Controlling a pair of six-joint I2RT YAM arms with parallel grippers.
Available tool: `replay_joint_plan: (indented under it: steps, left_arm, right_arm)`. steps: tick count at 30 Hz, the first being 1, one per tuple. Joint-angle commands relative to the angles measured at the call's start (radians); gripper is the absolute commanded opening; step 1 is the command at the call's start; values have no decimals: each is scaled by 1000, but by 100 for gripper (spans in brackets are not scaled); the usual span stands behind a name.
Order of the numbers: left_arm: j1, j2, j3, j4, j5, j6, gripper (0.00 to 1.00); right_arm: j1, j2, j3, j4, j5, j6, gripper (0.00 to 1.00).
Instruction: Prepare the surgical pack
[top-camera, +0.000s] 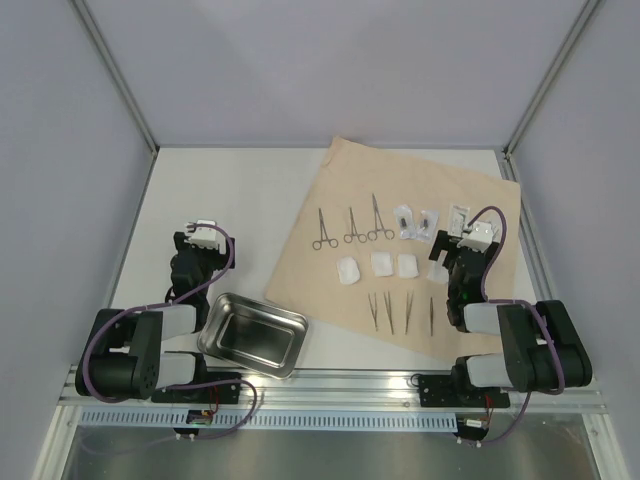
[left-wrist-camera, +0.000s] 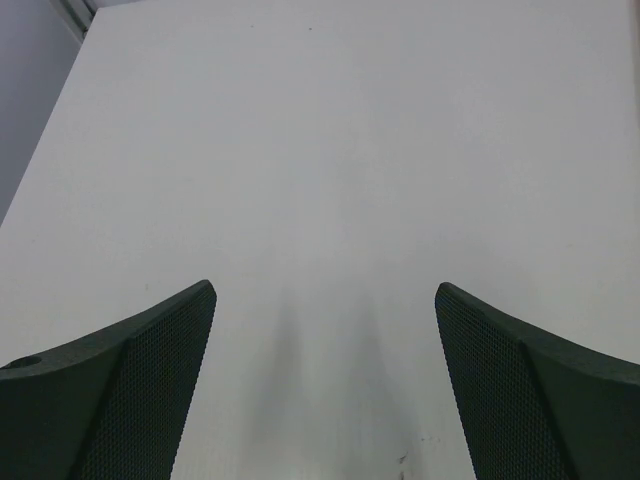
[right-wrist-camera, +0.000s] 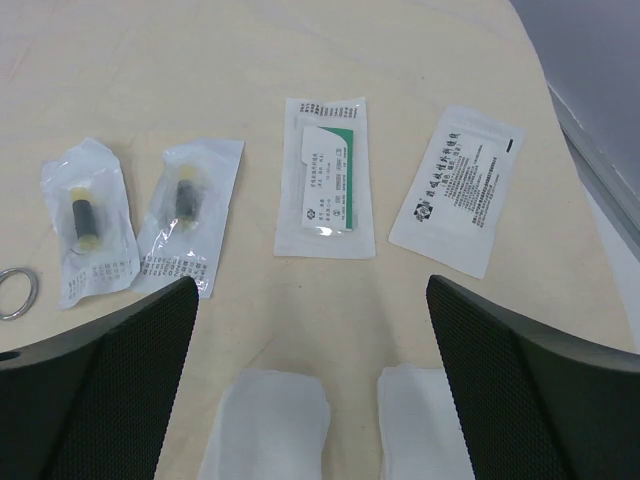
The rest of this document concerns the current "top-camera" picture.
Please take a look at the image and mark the white gauze pad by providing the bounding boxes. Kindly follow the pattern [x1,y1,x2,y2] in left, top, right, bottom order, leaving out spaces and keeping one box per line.
[336,256,361,285]
[370,251,394,277]
[397,253,419,279]
[427,262,449,285]

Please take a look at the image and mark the green white suture packet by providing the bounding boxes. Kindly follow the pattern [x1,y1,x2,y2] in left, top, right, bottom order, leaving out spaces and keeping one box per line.
[447,204,470,237]

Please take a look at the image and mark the right aluminium frame post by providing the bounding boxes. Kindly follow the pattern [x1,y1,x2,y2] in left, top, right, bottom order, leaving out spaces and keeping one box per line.
[502,0,604,159]

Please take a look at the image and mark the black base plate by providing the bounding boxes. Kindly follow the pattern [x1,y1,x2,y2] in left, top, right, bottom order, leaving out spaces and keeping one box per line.
[409,373,511,409]
[151,371,242,406]

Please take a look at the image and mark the left aluminium frame post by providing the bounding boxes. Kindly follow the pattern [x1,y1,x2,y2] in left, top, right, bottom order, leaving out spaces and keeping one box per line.
[68,0,160,159]

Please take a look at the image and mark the clear blister packet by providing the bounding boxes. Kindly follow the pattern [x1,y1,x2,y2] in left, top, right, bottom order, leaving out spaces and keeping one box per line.
[393,204,416,240]
[416,210,439,243]

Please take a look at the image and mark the right clear blister packet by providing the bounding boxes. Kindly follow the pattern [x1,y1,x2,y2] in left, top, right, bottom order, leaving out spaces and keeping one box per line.
[416,210,439,243]

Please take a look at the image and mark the aluminium frame post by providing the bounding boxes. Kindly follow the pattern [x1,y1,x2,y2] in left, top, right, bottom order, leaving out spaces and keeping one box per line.
[68,0,160,159]
[502,0,604,159]

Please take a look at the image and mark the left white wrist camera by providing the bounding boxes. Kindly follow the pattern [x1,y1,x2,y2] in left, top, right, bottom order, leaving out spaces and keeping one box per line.
[184,219,226,253]

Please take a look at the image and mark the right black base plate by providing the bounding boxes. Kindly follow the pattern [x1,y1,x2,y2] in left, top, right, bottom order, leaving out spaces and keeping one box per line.
[409,373,511,409]

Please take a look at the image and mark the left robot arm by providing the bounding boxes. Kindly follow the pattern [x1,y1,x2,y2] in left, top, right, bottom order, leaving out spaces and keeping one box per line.
[74,224,236,403]

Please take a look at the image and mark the slotted grey cable duct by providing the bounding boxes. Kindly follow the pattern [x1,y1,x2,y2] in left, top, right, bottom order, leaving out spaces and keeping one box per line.
[78,407,458,433]

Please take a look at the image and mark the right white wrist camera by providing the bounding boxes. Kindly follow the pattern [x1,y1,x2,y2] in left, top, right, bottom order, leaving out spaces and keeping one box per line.
[457,221,501,253]

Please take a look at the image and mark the purple cable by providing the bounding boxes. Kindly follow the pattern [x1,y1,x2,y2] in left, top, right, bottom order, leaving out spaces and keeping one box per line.
[81,224,259,444]
[457,206,566,446]

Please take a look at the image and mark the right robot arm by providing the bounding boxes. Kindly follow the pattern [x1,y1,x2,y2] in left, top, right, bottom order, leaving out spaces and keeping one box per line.
[429,230,593,405]

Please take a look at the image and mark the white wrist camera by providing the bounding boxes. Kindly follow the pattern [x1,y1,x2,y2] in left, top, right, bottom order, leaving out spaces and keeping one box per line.
[457,221,501,253]
[184,219,226,253]

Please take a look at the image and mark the aluminium mounting rail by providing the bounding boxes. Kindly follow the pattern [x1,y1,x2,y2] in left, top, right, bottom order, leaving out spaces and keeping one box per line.
[57,366,608,414]

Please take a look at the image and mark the long steel hemostat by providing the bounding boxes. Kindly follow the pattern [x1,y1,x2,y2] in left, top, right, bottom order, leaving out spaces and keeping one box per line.
[366,193,395,241]

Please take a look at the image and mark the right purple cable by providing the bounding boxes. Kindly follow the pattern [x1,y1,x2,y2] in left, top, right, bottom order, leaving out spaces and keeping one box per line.
[457,206,566,446]

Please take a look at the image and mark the steel hemostat forceps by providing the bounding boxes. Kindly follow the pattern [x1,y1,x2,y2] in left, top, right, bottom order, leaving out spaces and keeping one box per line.
[343,208,367,244]
[312,208,339,251]

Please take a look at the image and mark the left clear blister packet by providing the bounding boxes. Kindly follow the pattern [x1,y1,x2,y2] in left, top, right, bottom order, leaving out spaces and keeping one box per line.
[393,204,416,240]

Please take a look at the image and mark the beige cloth drape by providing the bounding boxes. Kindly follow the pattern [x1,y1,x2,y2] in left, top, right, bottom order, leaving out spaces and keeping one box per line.
[265,138,521,361]

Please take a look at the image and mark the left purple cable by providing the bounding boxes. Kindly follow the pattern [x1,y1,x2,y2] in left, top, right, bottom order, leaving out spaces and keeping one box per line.
[81,224,259,444]

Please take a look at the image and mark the stainless steel tray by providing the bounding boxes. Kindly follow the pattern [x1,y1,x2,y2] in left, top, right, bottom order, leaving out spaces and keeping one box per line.
[197,293,309,379]

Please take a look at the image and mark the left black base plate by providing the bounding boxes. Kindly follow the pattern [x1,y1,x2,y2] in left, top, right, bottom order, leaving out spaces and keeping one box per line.
[151,371,242,406]

